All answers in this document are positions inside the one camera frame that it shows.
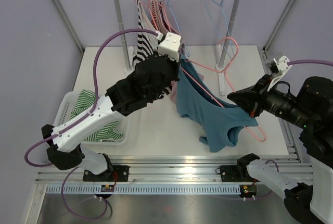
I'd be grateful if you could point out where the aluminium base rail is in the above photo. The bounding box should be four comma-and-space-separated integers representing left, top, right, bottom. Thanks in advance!
35, 155, 317, 185

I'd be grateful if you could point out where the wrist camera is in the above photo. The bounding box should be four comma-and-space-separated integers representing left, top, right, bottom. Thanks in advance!
267, 55, 292, 91
156, 32, 182, 63

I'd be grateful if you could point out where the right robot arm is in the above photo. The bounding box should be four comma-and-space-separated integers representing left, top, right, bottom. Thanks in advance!
227, 74, 332, 223

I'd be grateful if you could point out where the white slotted cable duct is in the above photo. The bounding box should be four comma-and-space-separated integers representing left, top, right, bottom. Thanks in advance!
46, 184, 240, 195

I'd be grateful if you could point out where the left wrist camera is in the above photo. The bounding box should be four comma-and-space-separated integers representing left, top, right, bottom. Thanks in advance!
156, 32, 182, 63

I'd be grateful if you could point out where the pink wire hanger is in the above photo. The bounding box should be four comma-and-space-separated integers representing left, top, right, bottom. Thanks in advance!
139, 0, 160, 31
150, 0, 172, 32
182, 36, 266, 142

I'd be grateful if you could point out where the light blue wire hanger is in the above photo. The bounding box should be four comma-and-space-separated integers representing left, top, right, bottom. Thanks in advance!
200, 0, 234, 53

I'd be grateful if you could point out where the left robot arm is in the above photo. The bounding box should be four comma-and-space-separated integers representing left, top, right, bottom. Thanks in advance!
47, 53, 180, 181

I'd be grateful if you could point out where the green striped tank top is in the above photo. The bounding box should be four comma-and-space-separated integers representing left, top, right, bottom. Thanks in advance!
70, 89, 124, 142

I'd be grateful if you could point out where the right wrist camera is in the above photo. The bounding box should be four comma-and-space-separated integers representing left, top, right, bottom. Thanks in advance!
267, 55, 292, 91

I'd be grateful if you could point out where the white plastic basket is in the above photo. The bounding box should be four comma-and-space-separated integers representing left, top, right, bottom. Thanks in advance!
54, 91, 133, 146

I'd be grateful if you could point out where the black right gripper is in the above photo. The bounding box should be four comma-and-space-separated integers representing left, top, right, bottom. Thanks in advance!
228, 73, 316, 128

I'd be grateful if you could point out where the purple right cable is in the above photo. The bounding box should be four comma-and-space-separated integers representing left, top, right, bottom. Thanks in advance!
287, 59, 333, 67

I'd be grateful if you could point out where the blue tank top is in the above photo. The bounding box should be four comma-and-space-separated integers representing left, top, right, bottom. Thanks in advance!
176, 56, 258, 153

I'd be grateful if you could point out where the white silver clothes rack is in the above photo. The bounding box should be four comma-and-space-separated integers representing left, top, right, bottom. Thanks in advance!
113, 0, 240, 95

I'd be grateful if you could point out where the mauve pink tank top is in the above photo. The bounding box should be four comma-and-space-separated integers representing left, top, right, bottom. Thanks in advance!
160, 5, 178, 104

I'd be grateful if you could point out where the black white striped tank top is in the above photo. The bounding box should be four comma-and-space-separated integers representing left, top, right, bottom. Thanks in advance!
132, 0, 170, 100

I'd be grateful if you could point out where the red striped tank top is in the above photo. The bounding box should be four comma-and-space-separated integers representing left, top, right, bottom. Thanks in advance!
149, 0, 172, 33

